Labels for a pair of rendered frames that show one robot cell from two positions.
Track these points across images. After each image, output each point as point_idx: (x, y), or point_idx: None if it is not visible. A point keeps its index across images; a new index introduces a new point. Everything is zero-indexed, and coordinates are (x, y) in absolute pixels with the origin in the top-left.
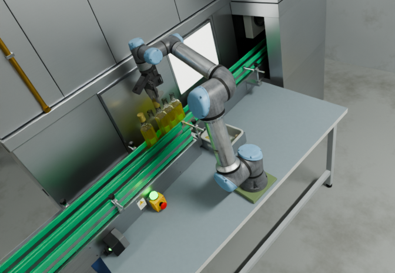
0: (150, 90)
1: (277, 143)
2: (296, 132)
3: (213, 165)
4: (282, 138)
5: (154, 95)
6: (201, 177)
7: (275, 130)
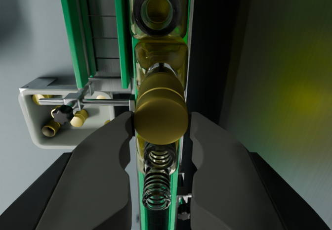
0: (199, 228)
1: (3, 146)
2: (0, 175)
3: (52, 46)
4: (7, 159)
5: (88, 170)
6: (43, 0)
7: (32, 167)
